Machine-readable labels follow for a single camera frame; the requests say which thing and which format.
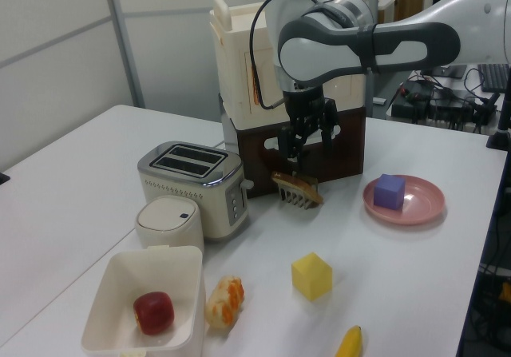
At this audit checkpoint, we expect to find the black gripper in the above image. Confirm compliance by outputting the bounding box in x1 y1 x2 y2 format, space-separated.
277 86 341 171

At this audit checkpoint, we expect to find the black monitor base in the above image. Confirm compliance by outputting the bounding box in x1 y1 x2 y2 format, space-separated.
432 64 469 80

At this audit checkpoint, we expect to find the yellow banana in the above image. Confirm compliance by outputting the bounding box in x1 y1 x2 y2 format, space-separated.
334 324 365 357

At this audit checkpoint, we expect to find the toasted bread slice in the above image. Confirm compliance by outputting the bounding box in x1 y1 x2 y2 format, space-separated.
271 170 325 205

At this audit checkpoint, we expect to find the small white lidded bin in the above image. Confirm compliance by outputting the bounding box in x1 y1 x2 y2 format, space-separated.
134 196 206 255

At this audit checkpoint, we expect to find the black clamp mount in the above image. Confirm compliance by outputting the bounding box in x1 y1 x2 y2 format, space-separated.
485 89 511 151

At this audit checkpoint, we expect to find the purple cube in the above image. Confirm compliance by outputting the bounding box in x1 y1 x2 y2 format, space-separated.
372 173 406 212

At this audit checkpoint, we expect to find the dark brown wooden box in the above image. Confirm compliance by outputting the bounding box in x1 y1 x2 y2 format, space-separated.
234 104 366 200

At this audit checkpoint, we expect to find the peeled orange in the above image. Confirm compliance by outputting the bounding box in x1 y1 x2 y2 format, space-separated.
204 276 246 331

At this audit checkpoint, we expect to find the pink plate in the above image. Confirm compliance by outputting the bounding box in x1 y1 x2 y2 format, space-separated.
362 175 446 227

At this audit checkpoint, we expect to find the white plastic open box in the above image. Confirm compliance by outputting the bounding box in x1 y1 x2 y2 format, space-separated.
80 244 207 355

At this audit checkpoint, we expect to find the beige toast rack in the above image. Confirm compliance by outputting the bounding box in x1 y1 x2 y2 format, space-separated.
277 177 319 212

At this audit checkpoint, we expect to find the black electronics box with cables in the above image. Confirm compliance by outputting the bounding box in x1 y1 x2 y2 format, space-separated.
390 77 500 131

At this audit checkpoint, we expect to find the yellow cube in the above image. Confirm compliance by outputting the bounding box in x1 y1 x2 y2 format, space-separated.
291 252 334 303

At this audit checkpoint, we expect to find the red apple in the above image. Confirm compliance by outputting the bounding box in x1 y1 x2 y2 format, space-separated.
132 291 176 336

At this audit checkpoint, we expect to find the black keyboard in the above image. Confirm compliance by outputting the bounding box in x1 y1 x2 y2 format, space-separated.
476 63 511 93

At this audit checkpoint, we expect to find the grey metal pole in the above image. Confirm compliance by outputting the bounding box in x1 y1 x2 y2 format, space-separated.
364 67 378 119

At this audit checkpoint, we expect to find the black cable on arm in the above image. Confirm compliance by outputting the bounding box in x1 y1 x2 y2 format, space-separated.
248 0 317 111

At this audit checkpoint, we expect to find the cream silver toaster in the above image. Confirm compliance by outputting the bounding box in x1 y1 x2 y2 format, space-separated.
137 141 256 244

